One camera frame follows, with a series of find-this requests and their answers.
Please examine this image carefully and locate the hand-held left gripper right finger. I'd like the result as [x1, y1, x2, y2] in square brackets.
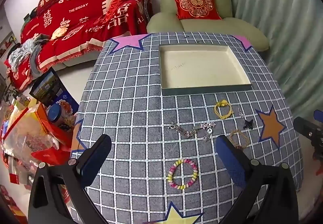
[216, 135, 299, 224]

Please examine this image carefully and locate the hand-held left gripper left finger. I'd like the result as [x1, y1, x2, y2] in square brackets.
[28, 134, 112, 224]

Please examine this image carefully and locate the brown beaded bracelet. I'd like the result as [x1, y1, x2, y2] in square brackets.
[229, 129, 250, 149]

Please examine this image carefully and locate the silver ring charm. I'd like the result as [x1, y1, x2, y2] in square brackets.
[202, 128, 213, 143]

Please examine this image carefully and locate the silver charm chain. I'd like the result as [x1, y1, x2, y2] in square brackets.
[170, 123, 197, 138]

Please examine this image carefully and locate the yellow cord bracelet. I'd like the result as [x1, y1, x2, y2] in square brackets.
[214, 100, 232, 120]

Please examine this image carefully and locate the pink yellow beaded bracelet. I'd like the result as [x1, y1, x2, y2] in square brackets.
[167, 159, 199, 190]

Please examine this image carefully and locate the cream shallow tray box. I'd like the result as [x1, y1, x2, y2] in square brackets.
[159, 43, 253, 97]

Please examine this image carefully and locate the orange red gift box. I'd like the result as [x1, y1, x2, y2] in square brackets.
[37, 103, 73, 150]

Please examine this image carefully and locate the blue snack box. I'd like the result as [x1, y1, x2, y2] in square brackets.
[47, 93, 80, 133]

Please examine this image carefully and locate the blue lidded jar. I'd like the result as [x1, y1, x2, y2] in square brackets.
[46, 105, 63, 123]

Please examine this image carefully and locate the grey checkered star tablecloth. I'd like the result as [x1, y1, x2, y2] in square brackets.
[71, 33, 304, 224]

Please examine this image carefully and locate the clear plastic bag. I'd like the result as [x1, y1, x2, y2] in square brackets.
[4, 110, 60, 169]

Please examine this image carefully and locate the dark landscape printed box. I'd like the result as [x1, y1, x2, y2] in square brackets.
[29, 67, 63, 108]

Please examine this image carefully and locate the pile of grey clothes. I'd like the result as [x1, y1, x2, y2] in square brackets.
[9, 34, 49, 73]

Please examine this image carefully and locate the golden round fan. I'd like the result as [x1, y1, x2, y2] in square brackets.
[52, 27, 68, 39]

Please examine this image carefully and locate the pale green armchair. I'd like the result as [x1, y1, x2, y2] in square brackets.
[147, 0, 270, 51]

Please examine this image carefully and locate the red covered sofa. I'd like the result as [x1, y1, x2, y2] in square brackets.
[7, 0, 153, 90]

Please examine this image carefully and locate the red quilted pillow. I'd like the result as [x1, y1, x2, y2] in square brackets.
[105, 0, 132, 22]

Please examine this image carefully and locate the red embroidered cushion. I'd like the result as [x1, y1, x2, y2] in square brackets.
[170, 0, 223, 20]

